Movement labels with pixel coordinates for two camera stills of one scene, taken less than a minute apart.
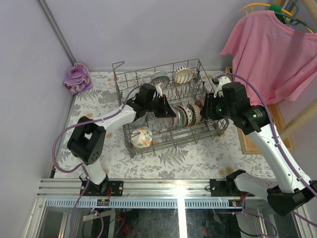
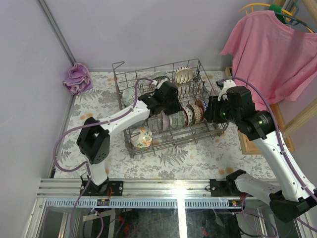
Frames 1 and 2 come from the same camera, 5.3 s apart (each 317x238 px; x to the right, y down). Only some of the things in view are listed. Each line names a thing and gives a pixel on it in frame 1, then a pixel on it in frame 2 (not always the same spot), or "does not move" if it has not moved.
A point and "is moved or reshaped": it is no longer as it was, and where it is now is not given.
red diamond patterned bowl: [199, 102] does not move
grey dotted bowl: [137, 122] is moved or reshaped
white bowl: [194, 115] does not move
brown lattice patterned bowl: [198, 118] does not move
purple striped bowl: [171, 122] -> [163, 121]
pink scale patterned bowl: [188, 114] does not move
